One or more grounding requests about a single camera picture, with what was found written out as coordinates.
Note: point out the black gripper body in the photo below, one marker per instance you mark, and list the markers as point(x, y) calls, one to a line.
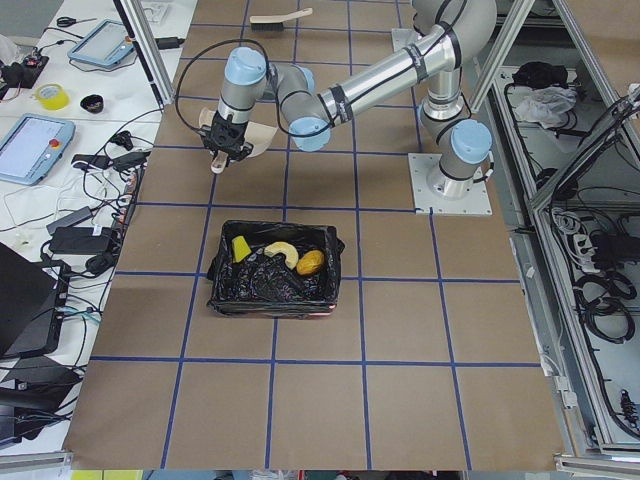
point(238, 131)

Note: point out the yellow sponge wedge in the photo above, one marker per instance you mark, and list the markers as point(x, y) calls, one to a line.
point(240, 249)

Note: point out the beige hand brush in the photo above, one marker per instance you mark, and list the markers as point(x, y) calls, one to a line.
point(277, 22)

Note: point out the toy croissant bread piece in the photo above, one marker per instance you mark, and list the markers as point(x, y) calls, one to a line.
point(286, 249)

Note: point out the yellow toy potato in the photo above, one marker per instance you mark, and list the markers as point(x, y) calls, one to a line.
point(310, 263)

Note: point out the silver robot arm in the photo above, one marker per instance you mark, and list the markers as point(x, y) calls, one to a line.
point(450, 33)

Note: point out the pink bin with black liner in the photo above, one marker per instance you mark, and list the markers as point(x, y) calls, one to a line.
point(264, 285)

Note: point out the upper blue teach pendant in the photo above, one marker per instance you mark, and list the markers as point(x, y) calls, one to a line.
point(105, 46)

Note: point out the blue teach pendant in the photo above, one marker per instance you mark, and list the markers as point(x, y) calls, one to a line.
point(105, 46)
point(33, 146)

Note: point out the yellow tape roll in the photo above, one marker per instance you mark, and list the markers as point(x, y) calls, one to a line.
point(52, 97)

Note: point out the black power adapter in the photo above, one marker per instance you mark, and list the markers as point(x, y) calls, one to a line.
point(83, 240)

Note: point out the lower blue teach pendant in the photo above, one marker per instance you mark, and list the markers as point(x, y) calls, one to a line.
point(33, 146)

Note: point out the black scissors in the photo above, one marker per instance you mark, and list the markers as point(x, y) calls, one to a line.
point(66, 21)

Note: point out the black laptop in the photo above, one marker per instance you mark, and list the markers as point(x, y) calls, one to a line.
point(32, 297)

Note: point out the crumpled white cloth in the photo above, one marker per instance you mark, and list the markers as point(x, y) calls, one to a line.
point(548, 107)

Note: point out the aluminium frame post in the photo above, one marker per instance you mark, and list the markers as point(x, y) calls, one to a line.
point(139, 32)

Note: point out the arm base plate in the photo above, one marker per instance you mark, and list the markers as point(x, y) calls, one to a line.
point(435, 193)
point(406, 40)

